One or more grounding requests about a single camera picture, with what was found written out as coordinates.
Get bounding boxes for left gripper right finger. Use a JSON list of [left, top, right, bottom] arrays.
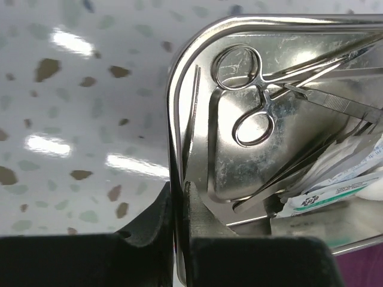
[[184, 182, 344, 286]]

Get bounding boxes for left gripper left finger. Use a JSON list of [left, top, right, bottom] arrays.
[[1, 183, 174, 286]]

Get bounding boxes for silver straight tweezers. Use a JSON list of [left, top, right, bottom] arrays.
[[233, 126, 382, 213]]

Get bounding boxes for green white packet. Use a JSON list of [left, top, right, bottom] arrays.
[[276, 171, 382, 218]]

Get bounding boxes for purple cloth mat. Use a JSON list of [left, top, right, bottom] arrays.
[[332, 243, 382, 287]]

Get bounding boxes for white gauze pad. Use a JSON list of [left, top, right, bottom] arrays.
[[356, 179, 383, 201], [286, 136, 360, 193]]

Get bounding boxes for stainless steel tray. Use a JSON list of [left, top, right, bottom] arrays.
[[166, 14, 382, 286]]

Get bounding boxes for white blue sterile pouch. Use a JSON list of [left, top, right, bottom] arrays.
[[324, 139, 382, 185]]

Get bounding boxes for silver hemostat forceps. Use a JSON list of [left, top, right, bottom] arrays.
[[212, 31, 383, 148]]

